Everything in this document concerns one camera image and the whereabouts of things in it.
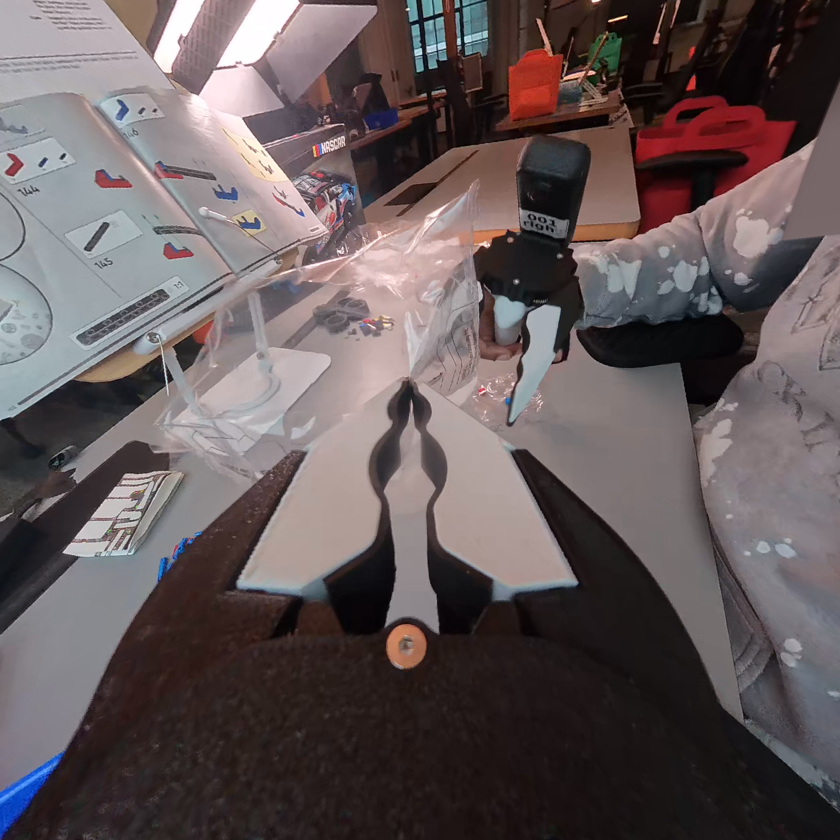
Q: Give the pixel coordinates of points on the white table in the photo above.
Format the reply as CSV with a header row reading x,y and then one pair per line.
x,y
590,197

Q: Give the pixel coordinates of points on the green bag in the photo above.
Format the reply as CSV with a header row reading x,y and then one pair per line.
x,y
605,52

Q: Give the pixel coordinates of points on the black toy tyres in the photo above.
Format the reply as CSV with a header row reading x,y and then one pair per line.
x,y
341,312

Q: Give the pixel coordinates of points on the orange bag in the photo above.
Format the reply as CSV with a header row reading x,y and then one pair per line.
x,y
535,85

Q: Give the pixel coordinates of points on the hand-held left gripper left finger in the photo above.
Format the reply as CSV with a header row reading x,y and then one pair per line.
x,y
308,518

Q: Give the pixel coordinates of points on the person's right forearm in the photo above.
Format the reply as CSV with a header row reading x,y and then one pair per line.
x,y
689,262

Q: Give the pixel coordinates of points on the wooden table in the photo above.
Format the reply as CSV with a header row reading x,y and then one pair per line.
x,y
564,117

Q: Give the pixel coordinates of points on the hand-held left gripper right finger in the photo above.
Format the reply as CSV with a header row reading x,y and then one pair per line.
x,y
505,512

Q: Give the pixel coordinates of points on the window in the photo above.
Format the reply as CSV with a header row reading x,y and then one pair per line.
x,y
433,33

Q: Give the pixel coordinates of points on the person's right hand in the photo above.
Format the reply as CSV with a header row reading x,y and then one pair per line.
x,y
489,342

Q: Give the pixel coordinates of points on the small blue bin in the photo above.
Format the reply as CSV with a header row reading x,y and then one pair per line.
x,y
382,119

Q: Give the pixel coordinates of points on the open instruction booklet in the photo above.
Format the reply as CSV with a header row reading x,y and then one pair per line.
x,y
98,197

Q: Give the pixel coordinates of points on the grey desk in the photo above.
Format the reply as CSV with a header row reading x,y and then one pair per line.
x,y
590,492

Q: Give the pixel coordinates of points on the pile of small toy pieces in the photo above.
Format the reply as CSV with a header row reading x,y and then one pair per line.
x,y
371,323

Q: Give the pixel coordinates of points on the studio light panel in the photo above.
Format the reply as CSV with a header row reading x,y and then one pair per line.
x,y
262,33

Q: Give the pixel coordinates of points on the folded sticker sheet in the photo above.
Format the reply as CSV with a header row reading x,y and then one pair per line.
x,y
124,512

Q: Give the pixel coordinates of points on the red bag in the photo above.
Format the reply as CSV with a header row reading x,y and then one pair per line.
x,y
735,138

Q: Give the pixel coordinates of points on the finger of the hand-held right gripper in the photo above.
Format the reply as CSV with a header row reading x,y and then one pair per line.
x,y
535,354

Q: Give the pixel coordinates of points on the black office chair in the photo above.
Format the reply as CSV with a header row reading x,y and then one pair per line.
x,y
695,164

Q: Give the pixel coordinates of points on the black printed box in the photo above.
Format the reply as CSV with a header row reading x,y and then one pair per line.
x,y
295,148

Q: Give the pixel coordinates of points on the small clear plastic bag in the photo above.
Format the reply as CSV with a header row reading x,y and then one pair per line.
x,y
502,403

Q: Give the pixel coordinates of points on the clear printed plastic bag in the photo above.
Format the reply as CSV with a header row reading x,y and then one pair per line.
x,y
433,262

